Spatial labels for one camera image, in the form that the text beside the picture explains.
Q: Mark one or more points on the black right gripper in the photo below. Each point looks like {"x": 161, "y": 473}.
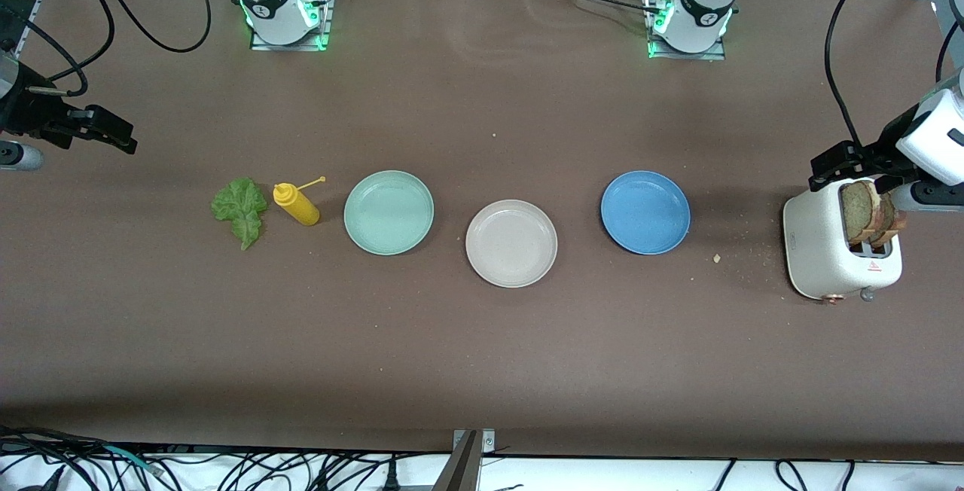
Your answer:
{"x": 28, "y": 113}

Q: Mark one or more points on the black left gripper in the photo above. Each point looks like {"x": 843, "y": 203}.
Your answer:
{"x": 887, "y": 143}

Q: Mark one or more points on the brown bread slice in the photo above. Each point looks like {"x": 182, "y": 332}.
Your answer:
{"x": 889, "y": 227}
{"x": 857, "y": 212}

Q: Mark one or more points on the green lettuce leaf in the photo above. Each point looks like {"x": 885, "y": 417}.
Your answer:
{"x": 239, "y": 208}

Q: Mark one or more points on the yellow mustard squeeze bottle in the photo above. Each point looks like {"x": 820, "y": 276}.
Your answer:
{"x": 297, "y": 206}

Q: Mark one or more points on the blue plate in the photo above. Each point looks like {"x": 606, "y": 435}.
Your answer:
{"x": 645, "y": 212}

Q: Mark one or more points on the mint green plate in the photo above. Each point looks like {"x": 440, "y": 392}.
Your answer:
{"x": 388, "y": 212}

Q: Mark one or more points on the beige plate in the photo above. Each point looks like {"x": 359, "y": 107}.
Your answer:
{"x": 510, "y": 244}

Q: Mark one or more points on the cream white toaster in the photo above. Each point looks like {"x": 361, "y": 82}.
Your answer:
{"x": 817, "y": 250}

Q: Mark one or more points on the black power plug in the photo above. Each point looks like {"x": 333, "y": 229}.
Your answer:
{"x": 390, "y": 477}

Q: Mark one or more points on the aluminium frame rail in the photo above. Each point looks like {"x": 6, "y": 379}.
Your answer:
{"x": 26, "y": 28}

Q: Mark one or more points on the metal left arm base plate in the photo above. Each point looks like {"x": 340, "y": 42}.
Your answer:
{"x": 689, "y": 56}

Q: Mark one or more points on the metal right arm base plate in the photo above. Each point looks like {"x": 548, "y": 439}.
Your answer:
{"x": 326, "y": 9}

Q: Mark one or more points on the metal table edge bracket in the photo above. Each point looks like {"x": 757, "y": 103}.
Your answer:
{"x": 467, "y": 468}

